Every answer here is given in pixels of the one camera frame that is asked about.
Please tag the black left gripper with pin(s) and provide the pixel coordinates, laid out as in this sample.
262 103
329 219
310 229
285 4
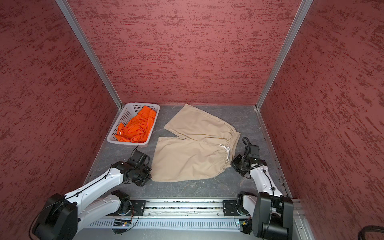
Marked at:
141 182

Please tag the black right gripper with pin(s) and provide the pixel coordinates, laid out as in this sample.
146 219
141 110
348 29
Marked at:
234 163

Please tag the beige drawstring shorts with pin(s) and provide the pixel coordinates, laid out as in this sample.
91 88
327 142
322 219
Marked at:
202 147

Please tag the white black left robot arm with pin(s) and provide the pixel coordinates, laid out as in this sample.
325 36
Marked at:
63 216

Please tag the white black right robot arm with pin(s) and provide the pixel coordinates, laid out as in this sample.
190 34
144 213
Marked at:
270 212

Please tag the orange shorts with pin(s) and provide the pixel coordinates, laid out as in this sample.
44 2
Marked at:
138 129

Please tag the left small circuit board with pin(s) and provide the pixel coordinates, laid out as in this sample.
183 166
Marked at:
121 223

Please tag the white plastic laundry basket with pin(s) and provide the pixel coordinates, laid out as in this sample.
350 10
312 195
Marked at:
129 111

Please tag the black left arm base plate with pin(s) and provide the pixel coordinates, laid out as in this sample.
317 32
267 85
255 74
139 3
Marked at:
135 207

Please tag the aluminium front rail frame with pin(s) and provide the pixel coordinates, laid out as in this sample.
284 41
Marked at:
179 208

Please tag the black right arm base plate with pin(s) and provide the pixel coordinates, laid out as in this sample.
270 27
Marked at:
230 209

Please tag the white slotted cable duct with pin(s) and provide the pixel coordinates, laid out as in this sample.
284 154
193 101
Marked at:
224 225

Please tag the aluminium left corner post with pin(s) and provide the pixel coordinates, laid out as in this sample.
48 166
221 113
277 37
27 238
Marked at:
79 33

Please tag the aluminium corner post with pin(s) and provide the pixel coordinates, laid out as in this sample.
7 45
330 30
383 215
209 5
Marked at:
79 33
290 37

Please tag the aluminium right corner post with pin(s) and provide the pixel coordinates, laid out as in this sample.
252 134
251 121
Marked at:
290 37

